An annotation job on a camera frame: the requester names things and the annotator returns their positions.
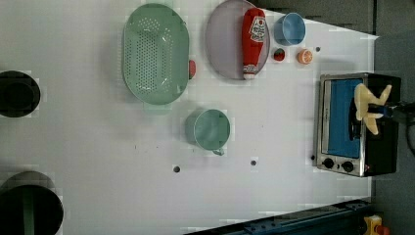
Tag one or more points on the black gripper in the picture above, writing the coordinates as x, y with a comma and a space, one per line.
402, 113

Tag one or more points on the green mug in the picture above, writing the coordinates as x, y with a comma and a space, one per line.
208, 129

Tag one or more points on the black toaster oven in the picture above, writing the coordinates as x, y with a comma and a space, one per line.
347, 144

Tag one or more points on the plush orange slice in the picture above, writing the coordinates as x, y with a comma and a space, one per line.
305, 56

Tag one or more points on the dark red plush strawberry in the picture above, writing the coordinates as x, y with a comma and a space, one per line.
279, 55

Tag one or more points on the blue bowl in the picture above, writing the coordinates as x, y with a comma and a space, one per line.
289, 30

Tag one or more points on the red plush ketchup bottle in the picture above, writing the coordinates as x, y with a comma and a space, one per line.
253, 35

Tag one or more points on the grey round plate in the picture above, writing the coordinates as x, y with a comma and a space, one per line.
224, 39

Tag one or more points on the light red plush strawberry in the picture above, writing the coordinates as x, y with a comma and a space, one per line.
192, 69

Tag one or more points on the green perforated colander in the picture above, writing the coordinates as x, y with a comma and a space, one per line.
155, 54

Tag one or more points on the black green camera mount post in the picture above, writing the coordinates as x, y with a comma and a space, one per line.
30, 205

